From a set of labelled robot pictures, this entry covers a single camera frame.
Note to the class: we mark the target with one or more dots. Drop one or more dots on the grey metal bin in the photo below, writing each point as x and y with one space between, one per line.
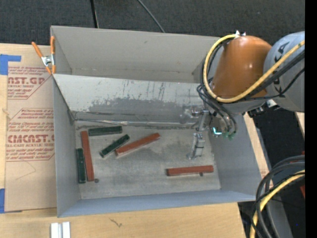
148 167

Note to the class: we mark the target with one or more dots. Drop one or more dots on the red-brown flat block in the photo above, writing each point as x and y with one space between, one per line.
87 156
189 170
137 144

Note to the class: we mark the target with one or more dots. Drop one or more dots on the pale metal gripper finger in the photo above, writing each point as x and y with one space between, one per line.
193 147
201 146

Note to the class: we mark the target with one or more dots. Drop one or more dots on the brown cardboard board, red print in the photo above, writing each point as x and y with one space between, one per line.
29 177

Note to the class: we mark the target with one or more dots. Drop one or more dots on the dark green flat block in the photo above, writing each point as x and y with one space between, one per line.
114 145
81 166
105 130

